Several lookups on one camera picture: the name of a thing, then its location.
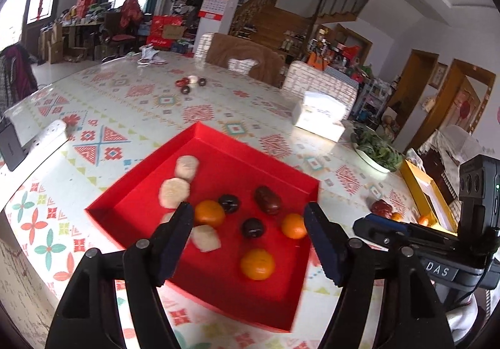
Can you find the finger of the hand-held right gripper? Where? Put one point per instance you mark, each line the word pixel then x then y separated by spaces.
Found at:
pixel 386 220
pixel 371 230

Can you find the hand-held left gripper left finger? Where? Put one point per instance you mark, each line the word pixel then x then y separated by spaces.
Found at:
pixel 177 243

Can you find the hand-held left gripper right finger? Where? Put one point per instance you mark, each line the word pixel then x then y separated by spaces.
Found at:
pixel 324 243

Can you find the peeled white water chestnut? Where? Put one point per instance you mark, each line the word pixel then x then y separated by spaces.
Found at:
pixel 206 237
pixel 174 192
pixel 167 217
pixel 186 167

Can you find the dark unpeeled water chestnut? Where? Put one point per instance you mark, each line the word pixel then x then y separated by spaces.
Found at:
pixel 228 202
pixel 252 227

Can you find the large orange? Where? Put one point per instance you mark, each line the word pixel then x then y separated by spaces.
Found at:
pixel 257 264

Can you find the red tray box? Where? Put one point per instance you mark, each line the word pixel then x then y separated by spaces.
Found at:
pixel 218 161

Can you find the small fruits far cluster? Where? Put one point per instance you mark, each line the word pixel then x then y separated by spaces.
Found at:
pixel 191 83

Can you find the small orange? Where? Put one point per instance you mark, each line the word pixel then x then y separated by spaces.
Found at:
pixel 396 216

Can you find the yellow taped shallow box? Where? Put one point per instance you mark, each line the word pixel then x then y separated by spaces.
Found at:
pixel 414 177

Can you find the cabinet with fringed cloth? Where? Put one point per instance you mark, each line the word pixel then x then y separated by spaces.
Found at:
pixel 457 142

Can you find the white oval plate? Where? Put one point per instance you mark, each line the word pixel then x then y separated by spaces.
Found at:
pixel 369 160

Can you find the plate of green vegetables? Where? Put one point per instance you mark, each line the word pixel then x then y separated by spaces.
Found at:
pixel 377 146

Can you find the white tissue box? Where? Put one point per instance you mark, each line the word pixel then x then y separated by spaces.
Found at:
pixel 320 114

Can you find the patterned tablecloth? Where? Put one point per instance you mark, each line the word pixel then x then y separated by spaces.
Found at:
pixel 136 107

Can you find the white power strip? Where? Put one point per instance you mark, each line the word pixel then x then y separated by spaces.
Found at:
pixel 45 138

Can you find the crumpled white paper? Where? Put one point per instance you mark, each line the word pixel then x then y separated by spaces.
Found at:
pixel 148 56

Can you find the black flat device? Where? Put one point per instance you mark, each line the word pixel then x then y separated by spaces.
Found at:
pixel 11 144

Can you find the wooden chair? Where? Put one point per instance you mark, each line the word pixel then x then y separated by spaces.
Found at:
pixel 242 54

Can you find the red gift box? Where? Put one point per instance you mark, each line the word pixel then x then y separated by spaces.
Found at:
pixel 166 32

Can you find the wooden staircase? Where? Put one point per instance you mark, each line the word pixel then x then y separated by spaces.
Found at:
pixel 297 13

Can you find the chair with red cloth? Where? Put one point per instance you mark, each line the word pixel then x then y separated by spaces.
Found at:
pixel 125 21

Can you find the dark hanging clothes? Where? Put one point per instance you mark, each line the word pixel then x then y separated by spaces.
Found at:
pixel 15 71

